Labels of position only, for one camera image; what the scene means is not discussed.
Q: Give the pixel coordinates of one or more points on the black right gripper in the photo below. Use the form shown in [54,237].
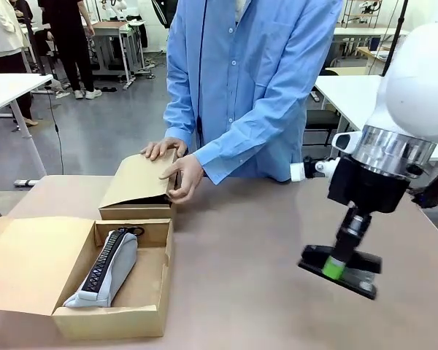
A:
[368,189]

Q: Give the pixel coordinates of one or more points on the small cardboard box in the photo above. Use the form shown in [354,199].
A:
[138,182]

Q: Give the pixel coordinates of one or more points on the grey Campus pencil case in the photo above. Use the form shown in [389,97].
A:
[113,266]

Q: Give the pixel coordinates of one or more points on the person's left forearm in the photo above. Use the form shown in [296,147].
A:
[252,146]

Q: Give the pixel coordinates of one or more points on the person's right forearm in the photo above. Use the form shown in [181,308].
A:
[180,113]

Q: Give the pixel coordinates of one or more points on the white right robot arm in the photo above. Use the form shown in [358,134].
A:
[416,91]

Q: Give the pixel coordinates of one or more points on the large cardboard box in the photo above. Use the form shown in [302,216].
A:
[33,262]

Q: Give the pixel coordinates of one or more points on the person's left hand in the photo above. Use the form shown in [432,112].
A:
[188,178]

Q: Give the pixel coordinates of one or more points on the person's right hand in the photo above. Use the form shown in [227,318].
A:
[164,148]

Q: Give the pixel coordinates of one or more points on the black chair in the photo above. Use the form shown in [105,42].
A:
[321,122]

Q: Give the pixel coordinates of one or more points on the white table behind robot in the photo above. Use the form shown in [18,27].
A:
[350,98]

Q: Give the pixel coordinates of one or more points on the wooden background table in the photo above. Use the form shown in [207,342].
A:
[368,58]

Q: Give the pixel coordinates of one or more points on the person in blue shirt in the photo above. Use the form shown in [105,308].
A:
[248,73]

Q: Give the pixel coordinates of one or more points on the black tripod pole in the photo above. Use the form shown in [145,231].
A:
[396,36]

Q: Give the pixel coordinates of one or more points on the bystander in black jacket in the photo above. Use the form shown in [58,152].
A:
[164,14]

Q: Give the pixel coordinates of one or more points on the brown-topped background table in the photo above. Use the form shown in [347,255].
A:
[111,36]

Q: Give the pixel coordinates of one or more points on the bystander in black clothes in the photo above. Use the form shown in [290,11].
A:
[71,40]

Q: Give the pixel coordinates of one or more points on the white side table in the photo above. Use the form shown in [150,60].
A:
[11,89]

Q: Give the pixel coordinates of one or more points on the bystander in white coat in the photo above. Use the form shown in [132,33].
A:
[3,33]

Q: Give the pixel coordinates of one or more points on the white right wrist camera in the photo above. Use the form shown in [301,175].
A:
[298,172]

